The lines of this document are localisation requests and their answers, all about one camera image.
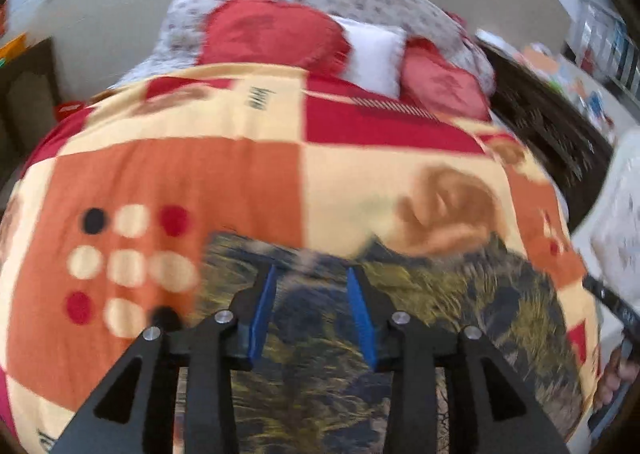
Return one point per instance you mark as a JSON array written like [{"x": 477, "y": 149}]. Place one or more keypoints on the red heart-shaped pillow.
[
  {"x": 445, "y": 81},
  {"x": 270, "y": 34}
]

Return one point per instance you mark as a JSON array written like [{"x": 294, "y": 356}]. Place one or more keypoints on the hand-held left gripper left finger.
[{"x": 262, "y": 314}]

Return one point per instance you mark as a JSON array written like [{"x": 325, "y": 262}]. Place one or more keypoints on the yellow orange box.
[{"x": 14, "y": 46}]

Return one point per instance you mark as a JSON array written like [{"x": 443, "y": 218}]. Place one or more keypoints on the orange red printed blanket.
[{"x": 240, "y": 174}]

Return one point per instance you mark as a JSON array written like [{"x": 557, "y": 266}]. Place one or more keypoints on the dark carved wooden cabinet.
[{"x": 550, "y": 134}]

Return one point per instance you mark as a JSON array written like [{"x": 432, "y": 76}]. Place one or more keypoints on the metal stair railing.
[{"x": 605, "y": 39}]

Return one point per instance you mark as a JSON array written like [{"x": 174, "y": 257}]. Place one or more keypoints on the orange paper bag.
[{"x": 539, "y": 59}]

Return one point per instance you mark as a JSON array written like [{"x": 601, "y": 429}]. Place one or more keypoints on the white square pillow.
[{"x": 372, "y": 54}]

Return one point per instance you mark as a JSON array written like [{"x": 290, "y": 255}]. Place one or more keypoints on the heap of plastic bags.
[{"x": 585, "y": 94}]

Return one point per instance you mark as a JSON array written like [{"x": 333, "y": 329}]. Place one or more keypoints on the dark floral patterned shirt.
[{"x": 475, "y": 304}]

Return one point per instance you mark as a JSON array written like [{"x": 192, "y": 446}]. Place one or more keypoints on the dark wooden desk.
[{"x": 30, "y": 99}]

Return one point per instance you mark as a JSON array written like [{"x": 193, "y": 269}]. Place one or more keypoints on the white ornate floral chair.
[{"x": 620, "y": 214}]

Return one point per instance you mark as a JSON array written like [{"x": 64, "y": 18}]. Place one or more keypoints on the person's right hand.
[{"x": 617, "y": 379}]

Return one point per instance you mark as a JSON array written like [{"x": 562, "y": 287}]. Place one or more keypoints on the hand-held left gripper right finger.
[{"x": 362, "y": 314}]

